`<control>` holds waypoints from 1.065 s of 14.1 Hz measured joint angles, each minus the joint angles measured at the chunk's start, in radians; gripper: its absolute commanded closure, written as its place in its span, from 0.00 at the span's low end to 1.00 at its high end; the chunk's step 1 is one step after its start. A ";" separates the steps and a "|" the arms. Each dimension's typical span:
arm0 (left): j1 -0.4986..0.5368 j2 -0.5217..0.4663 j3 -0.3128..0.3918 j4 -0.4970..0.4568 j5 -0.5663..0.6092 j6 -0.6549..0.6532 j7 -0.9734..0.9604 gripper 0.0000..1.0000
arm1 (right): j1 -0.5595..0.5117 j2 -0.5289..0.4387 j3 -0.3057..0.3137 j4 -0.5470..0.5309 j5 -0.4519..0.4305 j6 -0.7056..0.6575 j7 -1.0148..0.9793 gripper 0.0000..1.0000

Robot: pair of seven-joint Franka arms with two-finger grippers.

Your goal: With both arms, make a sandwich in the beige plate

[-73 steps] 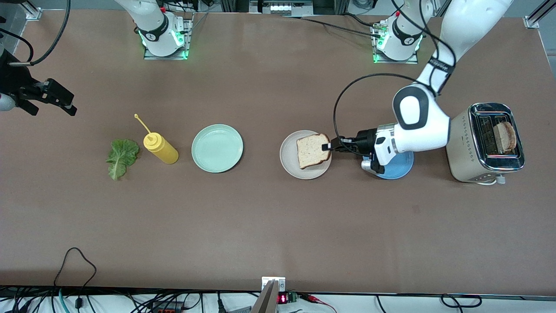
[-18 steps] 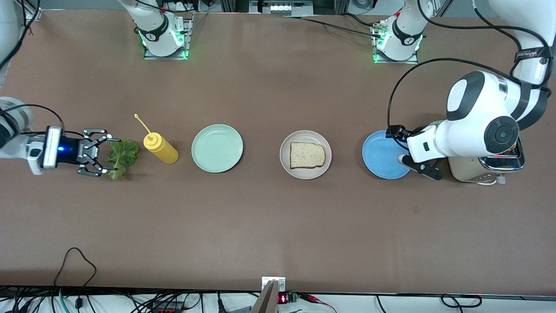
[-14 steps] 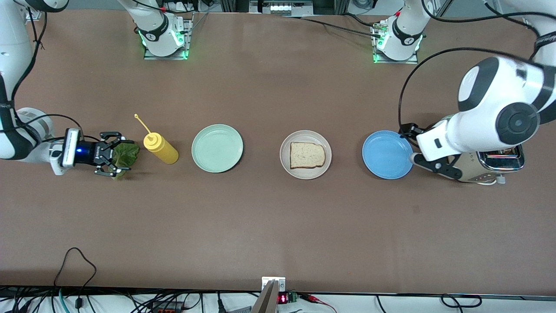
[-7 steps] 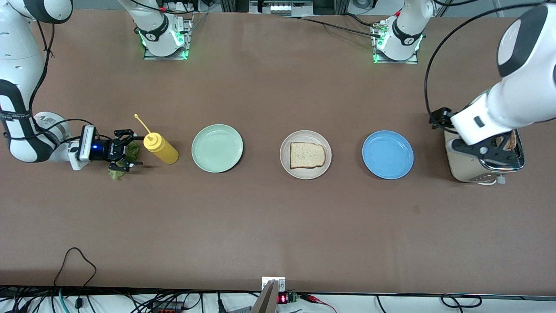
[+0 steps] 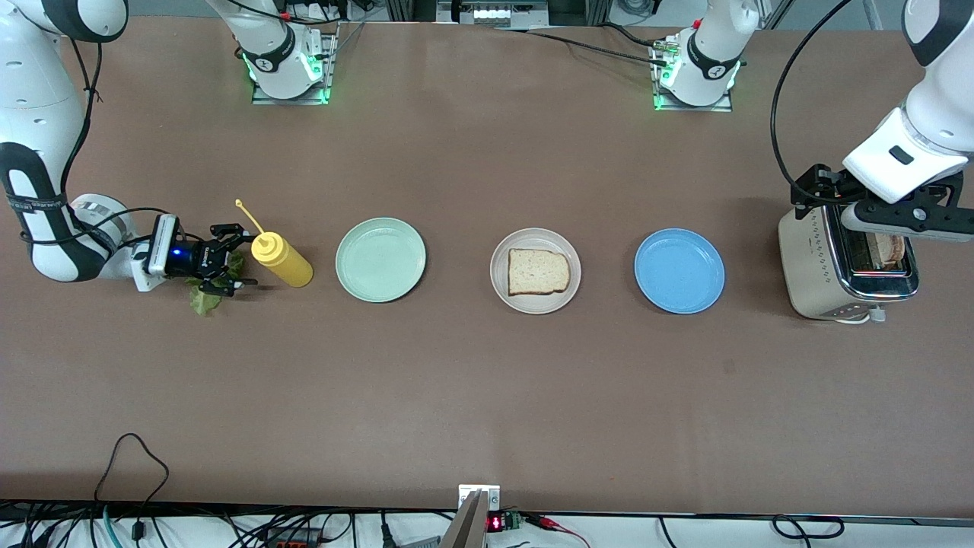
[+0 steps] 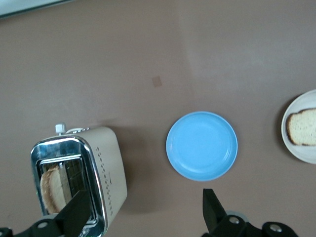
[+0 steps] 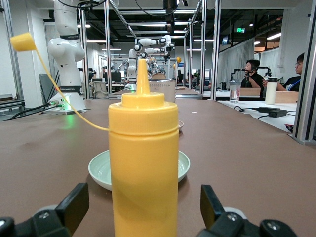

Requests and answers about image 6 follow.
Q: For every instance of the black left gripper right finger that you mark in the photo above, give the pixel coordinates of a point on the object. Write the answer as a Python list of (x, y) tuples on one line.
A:
[(214, 217)]

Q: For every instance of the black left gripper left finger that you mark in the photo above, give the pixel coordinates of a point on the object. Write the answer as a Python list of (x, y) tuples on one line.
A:
[(74, 214)]

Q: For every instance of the toasted bread slice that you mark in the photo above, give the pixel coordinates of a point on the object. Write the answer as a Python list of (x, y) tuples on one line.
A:
[(303, 128), (53, 190)]

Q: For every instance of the blue plate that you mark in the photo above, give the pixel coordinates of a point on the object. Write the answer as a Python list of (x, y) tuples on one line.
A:
[(201, 145)]

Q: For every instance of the beige plate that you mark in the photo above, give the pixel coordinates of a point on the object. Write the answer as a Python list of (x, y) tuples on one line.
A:
[(296, 155)]

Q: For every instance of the beige chrome toaster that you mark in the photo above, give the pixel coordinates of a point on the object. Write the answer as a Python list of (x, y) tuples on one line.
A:
[(108, 158)]

